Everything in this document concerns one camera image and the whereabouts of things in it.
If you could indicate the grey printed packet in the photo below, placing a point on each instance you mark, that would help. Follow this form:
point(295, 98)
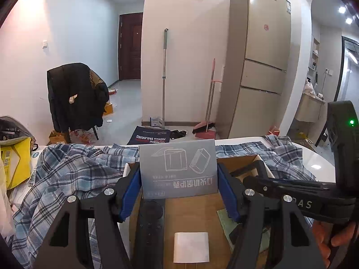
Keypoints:
point(179, 168)

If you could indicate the grey backpack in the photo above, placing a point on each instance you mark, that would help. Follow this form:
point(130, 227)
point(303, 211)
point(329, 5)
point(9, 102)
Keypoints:
point(16, 123)

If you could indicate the white charger block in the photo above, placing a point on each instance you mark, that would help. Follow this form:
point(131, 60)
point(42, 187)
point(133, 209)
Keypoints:
point(190, 246)

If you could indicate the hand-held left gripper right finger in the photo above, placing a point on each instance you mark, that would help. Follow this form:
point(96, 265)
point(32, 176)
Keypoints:
point(228, 196)

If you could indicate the pink broom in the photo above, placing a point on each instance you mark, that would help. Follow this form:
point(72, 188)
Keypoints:
point(212, 72)

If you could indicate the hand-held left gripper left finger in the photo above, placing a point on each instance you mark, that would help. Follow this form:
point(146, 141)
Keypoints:
point(131, 196)

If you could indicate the black remote control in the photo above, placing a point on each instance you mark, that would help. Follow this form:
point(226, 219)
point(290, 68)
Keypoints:
point(150, 224)

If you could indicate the pink cloth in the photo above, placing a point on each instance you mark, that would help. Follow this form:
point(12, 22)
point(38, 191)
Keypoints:
point(310, 89)

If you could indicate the recessed ceiling light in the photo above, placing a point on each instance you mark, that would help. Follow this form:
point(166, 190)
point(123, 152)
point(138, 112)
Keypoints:
point(348, 20)
point(341, 9)

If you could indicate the small orange carton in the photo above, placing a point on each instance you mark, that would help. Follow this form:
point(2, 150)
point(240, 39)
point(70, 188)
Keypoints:
point(108, 108)

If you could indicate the yellow bag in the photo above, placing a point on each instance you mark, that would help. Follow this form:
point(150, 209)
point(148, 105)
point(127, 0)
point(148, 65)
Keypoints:
point(16, 162)

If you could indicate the small blue white box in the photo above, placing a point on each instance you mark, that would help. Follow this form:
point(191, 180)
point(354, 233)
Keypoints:
point(156, 122)

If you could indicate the white printed carton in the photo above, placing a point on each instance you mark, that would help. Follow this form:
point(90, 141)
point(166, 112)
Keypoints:
point(36, 168)

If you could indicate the blue plaid shirt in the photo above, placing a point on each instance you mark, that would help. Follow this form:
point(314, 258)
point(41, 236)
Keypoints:
point(84, 168)

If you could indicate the dark blue tote bag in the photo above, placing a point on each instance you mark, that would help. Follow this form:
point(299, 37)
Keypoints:
point(148, 136)

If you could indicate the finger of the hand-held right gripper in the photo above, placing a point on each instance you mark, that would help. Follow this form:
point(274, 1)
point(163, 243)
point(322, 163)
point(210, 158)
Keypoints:
point(260, 169)
point(269, 186)

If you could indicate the red box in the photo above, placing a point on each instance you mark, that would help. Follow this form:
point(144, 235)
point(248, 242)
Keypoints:
point(274, 131)

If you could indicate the black crumpled cloth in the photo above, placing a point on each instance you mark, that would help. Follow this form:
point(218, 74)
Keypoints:
point(179, 134)

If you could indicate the white wall socket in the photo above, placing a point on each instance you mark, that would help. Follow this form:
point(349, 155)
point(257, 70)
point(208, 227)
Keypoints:
point(329, 71)

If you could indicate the wall niche shelf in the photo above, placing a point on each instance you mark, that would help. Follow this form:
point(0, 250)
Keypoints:
point(314, 53)

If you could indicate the dark red door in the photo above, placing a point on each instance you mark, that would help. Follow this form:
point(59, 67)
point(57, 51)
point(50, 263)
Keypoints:
point(130, 47)

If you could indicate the green packet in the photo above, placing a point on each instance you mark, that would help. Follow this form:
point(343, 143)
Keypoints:
point(223, 220)

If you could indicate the grey mop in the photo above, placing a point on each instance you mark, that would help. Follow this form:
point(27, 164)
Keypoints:
point(164, 75)

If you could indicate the brown chair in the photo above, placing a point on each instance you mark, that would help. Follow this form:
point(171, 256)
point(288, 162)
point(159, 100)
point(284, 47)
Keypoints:
point(96, 80)

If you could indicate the person's right hand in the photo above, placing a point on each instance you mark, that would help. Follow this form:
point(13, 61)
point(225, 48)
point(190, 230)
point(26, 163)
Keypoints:
point(322, 238)

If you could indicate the open cardboard carton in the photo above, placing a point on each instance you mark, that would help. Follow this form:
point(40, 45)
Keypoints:
point(57, 137)

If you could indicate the cardboard box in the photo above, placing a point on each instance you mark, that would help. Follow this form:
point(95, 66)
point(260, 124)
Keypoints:
point(193, 215)

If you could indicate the beige vanity cabinet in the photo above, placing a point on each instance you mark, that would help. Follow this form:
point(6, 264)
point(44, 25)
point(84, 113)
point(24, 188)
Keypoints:
point(308, 109)

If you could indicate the black jacket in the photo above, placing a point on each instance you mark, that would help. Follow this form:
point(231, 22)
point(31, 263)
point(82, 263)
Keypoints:
point(73, 95)

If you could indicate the beige refrigerator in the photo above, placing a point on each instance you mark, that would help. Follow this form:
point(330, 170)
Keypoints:
point(258, 61)

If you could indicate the black framed glass door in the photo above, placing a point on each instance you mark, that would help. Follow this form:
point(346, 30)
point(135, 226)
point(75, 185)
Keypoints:
point(350, 84)

